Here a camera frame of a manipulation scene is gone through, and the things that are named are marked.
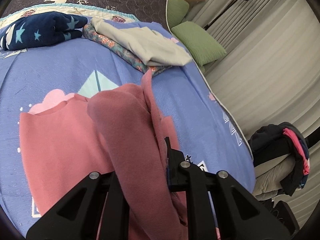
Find pink long sleeve shirt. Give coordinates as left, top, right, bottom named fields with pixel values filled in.
left=20, top=72, right=188, bottom=239

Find dark clothes on chair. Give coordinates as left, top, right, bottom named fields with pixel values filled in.
left=248, top=122, right=311, bottom=196

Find grey chair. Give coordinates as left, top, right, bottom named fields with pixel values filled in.
left=252, top=154, right=296, bottom=200

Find blue printed bed sheet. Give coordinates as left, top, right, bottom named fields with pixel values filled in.
left=1, top=38, right=255, bottom=235

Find green pillow front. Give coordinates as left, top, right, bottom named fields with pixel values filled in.
left=171, top=21, right=227, bottom=67

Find green pillow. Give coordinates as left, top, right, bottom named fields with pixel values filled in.
left=171, top=21, right=227, bottom=67
left=167, top=0, right=189, bottom=29

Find folded white grey garment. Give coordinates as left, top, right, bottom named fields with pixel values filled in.
left=91, top=18, right=192, bottom=66

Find folded floral cloth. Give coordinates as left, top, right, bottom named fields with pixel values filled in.
left=82, top=23, right=172, bottom=76

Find grey curtain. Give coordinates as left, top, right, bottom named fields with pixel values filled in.
left=184, top=0, right=320, bottom=228

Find navy star fleece blanket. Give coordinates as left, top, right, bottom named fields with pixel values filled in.
left=1, top=11, right=88, bottom=50

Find white quilt strip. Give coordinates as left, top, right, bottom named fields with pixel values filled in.
left=1, top=3, right=139, bottom=29

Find green pillow back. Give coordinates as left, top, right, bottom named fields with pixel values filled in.
left=167, top=0, right=189, bottom=29

